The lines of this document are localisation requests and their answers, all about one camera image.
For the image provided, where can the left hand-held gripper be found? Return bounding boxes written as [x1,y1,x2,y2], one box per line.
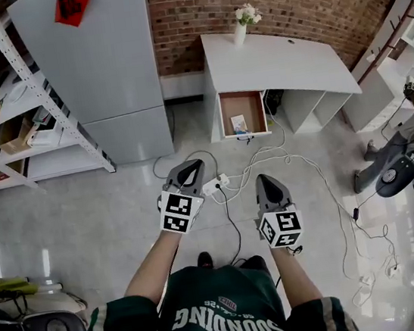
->
[151,158,215,239]

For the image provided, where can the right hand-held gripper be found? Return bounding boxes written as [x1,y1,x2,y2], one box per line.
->
[247,169,307,252]

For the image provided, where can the small blue white box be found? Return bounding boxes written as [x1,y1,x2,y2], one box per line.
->
[230,113,251,136]

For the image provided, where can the brown wooden drawer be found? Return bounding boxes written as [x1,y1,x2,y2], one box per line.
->
[215,86,274,145]

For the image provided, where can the person's left forearm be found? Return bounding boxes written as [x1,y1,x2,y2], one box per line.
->
[116,227,191,311]

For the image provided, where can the person's right forearm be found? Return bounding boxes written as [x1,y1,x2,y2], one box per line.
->
[269,240,325,311]

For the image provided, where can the white power strip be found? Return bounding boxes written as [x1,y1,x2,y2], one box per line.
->
[200,172,232,197]

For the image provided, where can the person's black trousers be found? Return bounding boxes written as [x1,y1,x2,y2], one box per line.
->
[236,253,269,274]

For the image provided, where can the person's black shoe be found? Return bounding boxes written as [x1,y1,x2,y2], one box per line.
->
[195,250,215,270]

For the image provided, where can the person's dark green shirt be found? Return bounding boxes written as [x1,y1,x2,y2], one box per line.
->
[60,243,362,331]

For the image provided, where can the grey refrigerator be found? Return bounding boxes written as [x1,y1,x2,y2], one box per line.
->
[5,0,177,179]

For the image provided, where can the white desk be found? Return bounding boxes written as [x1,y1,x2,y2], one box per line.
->
[196,13,368,148]

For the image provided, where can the white vase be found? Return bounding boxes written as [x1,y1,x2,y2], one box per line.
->
[231,21,251,48]

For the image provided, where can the white flower bunch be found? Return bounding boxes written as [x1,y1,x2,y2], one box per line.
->
[232,1,264,29]

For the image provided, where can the beige bag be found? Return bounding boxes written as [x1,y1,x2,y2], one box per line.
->
[28,279,89,328]

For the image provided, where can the cardboard box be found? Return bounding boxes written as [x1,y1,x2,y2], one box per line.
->
[0,114,41,157]

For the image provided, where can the white metal shelf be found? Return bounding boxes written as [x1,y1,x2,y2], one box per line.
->
[0,0,119,199]

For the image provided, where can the red paper decoration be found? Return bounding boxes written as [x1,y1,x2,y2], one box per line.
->
[51,0,96,32]

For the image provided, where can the green cloth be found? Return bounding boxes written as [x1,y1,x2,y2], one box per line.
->
[0,261,39,302]

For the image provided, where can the grey power cable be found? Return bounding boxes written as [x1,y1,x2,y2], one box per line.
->
[151,148,220,187]

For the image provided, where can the black power cable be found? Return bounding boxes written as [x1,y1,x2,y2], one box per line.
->
[213,182,247,267]

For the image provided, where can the long white cable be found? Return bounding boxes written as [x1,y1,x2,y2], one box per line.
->
[223,130,401,298]

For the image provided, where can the white cable with yellow tag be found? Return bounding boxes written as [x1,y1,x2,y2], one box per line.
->
[263,89,291,155]

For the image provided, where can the black cable with adapter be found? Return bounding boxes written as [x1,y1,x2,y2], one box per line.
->
[347,181,396,252]

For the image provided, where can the white wall cabinet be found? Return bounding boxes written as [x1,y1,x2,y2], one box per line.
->
[326,0,414,136]

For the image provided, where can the brown wall rail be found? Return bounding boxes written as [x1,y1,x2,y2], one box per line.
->
[346,0,414,84]

